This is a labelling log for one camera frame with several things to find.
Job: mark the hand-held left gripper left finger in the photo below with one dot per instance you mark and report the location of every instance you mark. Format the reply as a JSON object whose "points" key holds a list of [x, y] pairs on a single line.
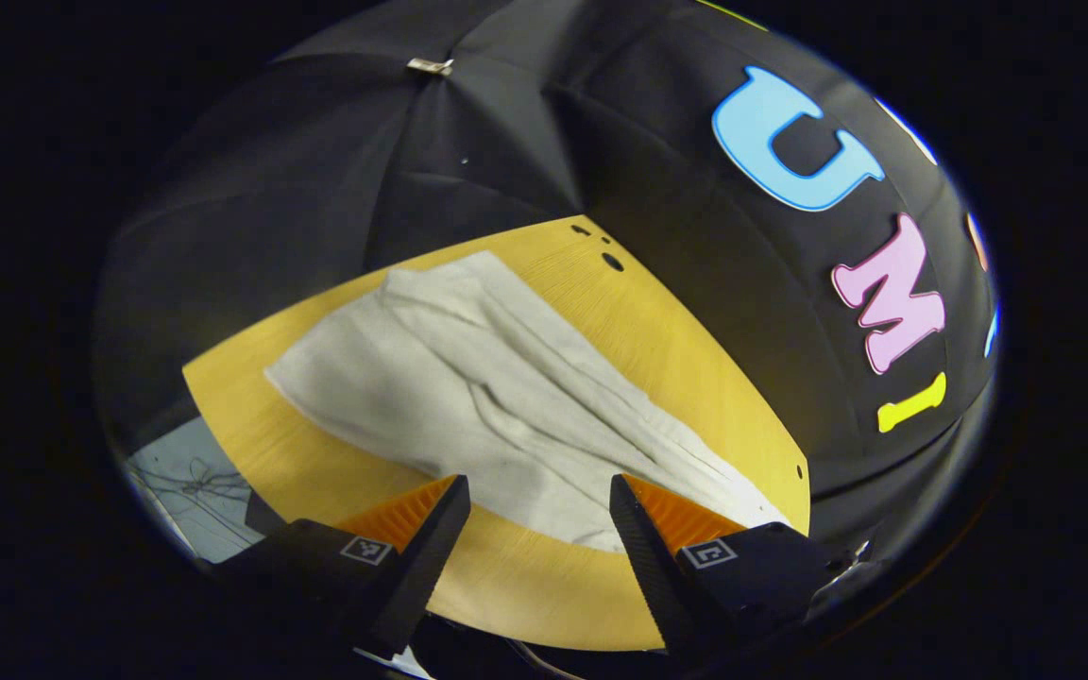
{"points": [[426, 567]]}

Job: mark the white cloth clip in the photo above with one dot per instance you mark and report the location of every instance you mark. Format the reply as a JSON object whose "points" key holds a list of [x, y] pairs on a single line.
{"points": [[431, 66]]}

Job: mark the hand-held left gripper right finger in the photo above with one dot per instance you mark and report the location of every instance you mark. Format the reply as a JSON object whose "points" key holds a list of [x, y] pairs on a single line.
{"points": [[648, 567]]}

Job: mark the black backdrop cloth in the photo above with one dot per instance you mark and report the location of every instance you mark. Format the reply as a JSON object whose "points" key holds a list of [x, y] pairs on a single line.
{"points": [[317, 189]]}

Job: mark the white jeans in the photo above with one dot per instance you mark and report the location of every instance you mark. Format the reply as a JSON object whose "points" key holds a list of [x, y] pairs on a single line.
{"points": [[459, 397]]}

